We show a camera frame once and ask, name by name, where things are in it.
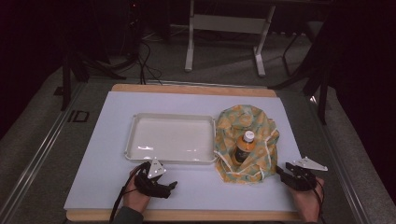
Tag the white metal desk frame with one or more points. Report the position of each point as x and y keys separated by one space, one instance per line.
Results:
x=227 y=24

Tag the person's left hand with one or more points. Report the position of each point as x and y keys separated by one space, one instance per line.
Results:
x=135 y=199

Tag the black stand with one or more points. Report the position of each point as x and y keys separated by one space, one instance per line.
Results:
x=74 y=67

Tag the person's right hand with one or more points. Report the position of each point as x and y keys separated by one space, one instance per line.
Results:
x=306 y=202

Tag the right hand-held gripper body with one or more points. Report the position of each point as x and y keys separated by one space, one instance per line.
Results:
x=303 y=177

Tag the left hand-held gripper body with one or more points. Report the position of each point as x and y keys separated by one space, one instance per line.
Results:
x=146 y=183

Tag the white plastic tray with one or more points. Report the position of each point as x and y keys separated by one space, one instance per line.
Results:
x=172 y=138

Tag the wooden table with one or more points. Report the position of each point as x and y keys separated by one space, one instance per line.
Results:
x=193 y=90

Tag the metal floor rail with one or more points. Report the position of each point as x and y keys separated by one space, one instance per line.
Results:
x=339 y=174
x=31 y=161

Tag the white table mat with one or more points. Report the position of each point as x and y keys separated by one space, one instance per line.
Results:
x=102 y=168

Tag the orange green patterned cloth bag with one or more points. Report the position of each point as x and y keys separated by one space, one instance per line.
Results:
x=249 y=174

